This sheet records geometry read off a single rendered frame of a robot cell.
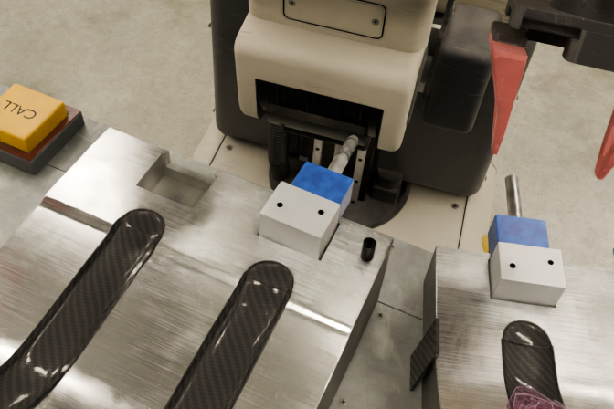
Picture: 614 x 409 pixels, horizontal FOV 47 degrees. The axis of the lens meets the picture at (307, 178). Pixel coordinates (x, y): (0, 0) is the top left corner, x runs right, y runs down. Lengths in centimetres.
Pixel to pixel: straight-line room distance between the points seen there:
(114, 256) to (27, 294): 6
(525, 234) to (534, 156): 136
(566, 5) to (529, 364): 26
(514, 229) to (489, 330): 9
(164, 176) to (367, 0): 33
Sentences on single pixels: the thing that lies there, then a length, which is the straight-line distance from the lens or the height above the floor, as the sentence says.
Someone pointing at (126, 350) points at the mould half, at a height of 88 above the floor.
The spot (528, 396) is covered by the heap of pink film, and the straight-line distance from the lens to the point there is 53.
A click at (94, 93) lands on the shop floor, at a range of 201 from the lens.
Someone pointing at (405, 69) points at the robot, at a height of 80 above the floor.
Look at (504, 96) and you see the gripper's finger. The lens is 45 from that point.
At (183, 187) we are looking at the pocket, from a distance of 60.
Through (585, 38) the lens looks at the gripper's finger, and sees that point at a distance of 44.
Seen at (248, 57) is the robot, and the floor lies 78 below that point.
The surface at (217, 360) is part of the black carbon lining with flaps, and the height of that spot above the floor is 88.
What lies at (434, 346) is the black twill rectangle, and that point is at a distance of 54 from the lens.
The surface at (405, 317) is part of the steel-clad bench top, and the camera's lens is 62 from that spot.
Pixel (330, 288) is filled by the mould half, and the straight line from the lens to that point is 51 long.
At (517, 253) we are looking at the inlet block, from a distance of 58.
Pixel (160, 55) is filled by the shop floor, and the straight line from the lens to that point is 211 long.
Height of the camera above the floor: 132
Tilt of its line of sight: 49 degrees down
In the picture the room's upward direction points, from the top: 6 degrees clockwise
